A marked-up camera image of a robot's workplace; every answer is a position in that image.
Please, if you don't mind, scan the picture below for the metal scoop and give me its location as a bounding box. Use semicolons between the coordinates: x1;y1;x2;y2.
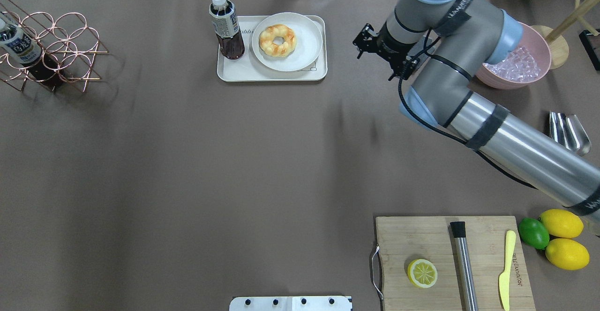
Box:
548;111;592;156

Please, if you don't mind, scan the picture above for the pink bowl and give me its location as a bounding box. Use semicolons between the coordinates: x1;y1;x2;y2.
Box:
476;23;551;90

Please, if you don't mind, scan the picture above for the half lemon slice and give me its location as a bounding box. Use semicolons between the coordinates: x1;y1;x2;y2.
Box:
407;259;438;289

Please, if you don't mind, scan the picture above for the wooden cutting board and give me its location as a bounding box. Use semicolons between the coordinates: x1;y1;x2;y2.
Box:
375;216;517;311

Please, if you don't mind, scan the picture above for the copper wire bottle rack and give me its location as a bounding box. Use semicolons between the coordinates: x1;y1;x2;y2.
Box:
1;0;110;93

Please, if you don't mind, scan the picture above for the yellow lemon left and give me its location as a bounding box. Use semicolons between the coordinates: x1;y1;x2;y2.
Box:
538;209;584;239

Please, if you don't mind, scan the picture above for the green lime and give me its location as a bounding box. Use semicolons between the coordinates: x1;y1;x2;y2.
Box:
517;217;550;251

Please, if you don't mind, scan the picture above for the yellow lemon right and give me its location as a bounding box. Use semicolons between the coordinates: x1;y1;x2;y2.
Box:
545;238;591;271

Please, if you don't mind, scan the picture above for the grey tube black cap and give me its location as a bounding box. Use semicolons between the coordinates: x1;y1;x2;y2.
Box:
450;221;479;311

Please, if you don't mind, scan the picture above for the cream plastic tray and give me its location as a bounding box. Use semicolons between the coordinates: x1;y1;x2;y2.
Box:
217;12;328;82

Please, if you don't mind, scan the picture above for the white speckled plate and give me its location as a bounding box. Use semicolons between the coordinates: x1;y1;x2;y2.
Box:
251;12;323;72

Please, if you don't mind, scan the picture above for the yellow plastic knife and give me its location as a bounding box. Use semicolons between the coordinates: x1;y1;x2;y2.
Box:
498;230;517;311

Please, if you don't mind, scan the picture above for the dark drink bottle on tray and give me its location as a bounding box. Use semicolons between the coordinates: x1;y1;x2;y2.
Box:
209;0;246;60

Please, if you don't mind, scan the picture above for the drink bottle in rack rear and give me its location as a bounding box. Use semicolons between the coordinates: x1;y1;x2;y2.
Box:
0;19;64;90

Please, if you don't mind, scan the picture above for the yellow lemon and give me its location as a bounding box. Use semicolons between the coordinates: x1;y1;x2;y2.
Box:
538;209;584;239
545;238;591;271

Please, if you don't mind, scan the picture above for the wooden mug tree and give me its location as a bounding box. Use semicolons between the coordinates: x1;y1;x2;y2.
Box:
532;0;600;69

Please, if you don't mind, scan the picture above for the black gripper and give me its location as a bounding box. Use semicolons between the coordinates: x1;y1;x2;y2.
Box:
352;23;434;80

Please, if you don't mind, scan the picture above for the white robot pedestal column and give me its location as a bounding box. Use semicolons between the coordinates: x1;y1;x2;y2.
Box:
229;296;353;311

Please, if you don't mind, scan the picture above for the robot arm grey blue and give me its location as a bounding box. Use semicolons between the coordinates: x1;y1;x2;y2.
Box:
353;0;600;232

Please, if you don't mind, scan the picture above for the yellow glazed donut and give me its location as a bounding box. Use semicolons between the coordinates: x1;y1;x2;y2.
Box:
258;24;298;58

